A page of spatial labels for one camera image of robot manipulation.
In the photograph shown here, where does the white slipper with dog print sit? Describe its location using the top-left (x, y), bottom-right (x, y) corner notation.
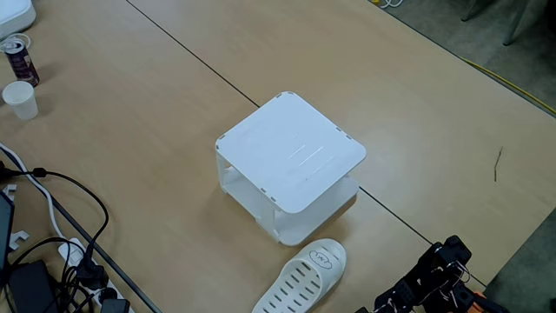
top-left (250, 237), bottom-right (348, 313)

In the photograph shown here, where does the white plastic shoe rack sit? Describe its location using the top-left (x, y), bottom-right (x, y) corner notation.
top-left (215, 90), bottom-right (367, 248)

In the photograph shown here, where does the black power plug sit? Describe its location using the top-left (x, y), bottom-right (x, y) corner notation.
top-left (76, 256), bottom-right (109, 291)
top-left (100, 297), bottom-right (131, 313)

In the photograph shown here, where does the white power strip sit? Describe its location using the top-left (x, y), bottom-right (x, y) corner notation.
top-left (56, 236), bottom-right (136, 313)

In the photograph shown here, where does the white paper cup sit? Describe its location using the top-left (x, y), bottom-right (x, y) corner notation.
top-left (1, 80), bottom-right (40, 122)

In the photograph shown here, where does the purple drink can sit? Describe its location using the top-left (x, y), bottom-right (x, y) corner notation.
top-left (3, 38), bottom-right (41, 88)

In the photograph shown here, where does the grey chair base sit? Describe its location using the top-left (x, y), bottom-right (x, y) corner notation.
top-left (460, 0), bottom-right (556, 47)

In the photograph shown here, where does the black power brick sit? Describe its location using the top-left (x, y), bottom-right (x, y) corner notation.
top-left (7, 259), bottom-right (57, 313)

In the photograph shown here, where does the black laptop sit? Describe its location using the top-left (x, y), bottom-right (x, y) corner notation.
top-left (0, 190), bottom-right (15, 273)

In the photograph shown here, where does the white flat device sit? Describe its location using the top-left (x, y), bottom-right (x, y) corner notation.
top-left (0, 0), bottom-right (37, 41)

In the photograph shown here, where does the white cable with yellow plug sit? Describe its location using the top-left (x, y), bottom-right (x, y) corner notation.
top-left (368, 0), bottom-right (405, 10)

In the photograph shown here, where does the white power cable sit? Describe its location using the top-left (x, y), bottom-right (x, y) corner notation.
top-left (0, 142), bottom-right (67, 241)

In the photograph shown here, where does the black cable with connector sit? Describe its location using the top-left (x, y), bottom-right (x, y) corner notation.
top-left (0, 167), bottom-right (109, 262)

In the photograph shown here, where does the coiled white cable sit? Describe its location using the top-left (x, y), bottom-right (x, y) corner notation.
top-left (0, 32), bottom-right (32, 54)

